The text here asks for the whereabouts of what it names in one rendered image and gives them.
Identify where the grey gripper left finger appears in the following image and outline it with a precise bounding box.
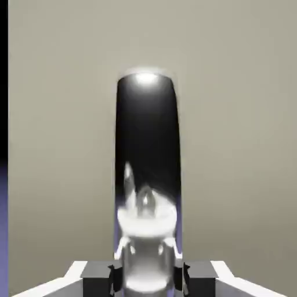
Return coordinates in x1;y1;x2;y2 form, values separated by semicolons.
10;260;123;297

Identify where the beige cabinet door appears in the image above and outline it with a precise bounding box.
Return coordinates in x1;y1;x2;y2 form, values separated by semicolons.
8;0;297;297

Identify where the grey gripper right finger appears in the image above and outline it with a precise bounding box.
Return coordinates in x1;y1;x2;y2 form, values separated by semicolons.
174;260;289;297

